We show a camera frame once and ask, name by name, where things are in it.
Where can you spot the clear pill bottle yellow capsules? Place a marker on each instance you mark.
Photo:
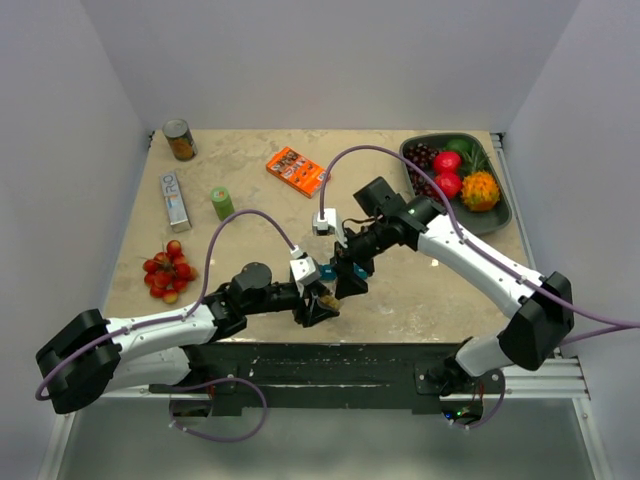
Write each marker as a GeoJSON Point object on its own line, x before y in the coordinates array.
{"type": "Point", "coordinates": [327, 298]}

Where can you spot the silver toothpaste box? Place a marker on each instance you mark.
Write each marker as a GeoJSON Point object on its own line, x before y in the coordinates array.
{"type": "Point", "coordinates": [178, 217]}

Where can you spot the teal weekly pill organizer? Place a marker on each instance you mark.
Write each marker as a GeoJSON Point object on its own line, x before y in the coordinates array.
{"type": "Point", "coordinates": [330, 272]}

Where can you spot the tin can fruit label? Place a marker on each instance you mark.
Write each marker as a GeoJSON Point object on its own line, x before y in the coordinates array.
{"type": "Point", "coordinates": [180, 139]}

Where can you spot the lower red pomegranate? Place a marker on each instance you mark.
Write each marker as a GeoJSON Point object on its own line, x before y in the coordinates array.
{"type": "Point", "coordinates": [449, 183]}

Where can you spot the red pomegranate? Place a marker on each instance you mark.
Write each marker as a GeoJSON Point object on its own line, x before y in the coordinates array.
{"type": "Point", "coordinates": [447, 162]}
{"type": "Point", "coordinates": [449, 183]}

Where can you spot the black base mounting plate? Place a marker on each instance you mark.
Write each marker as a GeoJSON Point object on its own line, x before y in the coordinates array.
{"type": "Point", "coordinates": [402, 376]}

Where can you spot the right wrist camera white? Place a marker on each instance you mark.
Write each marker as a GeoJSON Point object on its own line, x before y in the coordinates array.
{"type": "Point", "coordinates": [328, 222]}

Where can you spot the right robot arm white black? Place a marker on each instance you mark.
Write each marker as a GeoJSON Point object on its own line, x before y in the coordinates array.
{"type": "Point", "coordinates": [535, 305]}

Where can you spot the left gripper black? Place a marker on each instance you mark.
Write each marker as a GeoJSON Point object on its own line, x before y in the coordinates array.
{"type": "Point", "coordinates": [312, 313]}

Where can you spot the orange spiky kiwano fruit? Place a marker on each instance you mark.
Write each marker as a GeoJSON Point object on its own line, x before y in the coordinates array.
{"type": "Point", "coordinates": [480, 192]}

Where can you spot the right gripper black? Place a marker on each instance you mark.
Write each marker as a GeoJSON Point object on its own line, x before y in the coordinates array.
{"type": "Point", "coordinates": [347, 283]}

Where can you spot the green cylindrical container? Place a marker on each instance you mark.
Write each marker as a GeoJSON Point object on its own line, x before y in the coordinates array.
{"type": "Point", "coordinates": [222, 202]}

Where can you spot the red cherry bunch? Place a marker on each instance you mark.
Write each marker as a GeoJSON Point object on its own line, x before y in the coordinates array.
{"type": "Point", "coordinates": [168, 274]}

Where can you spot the aluminium frame rail front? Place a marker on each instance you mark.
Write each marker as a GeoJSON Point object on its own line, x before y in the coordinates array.
{"type": "Point", "coordinates": [556, 379]}

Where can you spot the green lime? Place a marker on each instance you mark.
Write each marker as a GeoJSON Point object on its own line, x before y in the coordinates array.
{"type": "Point", "coordinates": [460, 146]}

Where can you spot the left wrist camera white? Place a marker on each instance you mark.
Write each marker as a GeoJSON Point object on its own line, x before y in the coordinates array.
{"type": "Point", "coordinates": [303, 267]}

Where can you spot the aluminium frame rail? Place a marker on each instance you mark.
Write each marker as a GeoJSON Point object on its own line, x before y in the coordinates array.
{"type": "Point", "coordinates": [556, 379]}
{"type": "Point", "coordinates": [498, 146]}

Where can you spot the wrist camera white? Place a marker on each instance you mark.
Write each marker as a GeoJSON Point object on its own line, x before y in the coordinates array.
{"type": "Point", "coordinates": [303, 267]}
{"type": "Point", "coordinates": [328, 222]}

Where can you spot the orange cardboard box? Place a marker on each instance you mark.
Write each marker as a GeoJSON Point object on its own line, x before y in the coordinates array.
{"type": "Point", "coordinates": [297, 171]}

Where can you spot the upper red pomegranate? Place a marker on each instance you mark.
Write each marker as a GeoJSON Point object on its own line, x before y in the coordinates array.
{"type": "Point", "coordinates": [447, 162]}

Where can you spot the aluminium frame rail right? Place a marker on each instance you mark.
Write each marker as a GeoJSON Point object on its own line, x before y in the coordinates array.
{"type": "Point", "coordinates": [498, 146]}

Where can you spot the dark grey fruit tray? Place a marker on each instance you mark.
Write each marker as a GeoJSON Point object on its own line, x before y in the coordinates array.
{"type": "Point", "coordinates": [479, 223]}

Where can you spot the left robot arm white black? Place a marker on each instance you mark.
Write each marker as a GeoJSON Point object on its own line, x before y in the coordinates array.
{"type": "Point", "coordinates": [93, 355]}

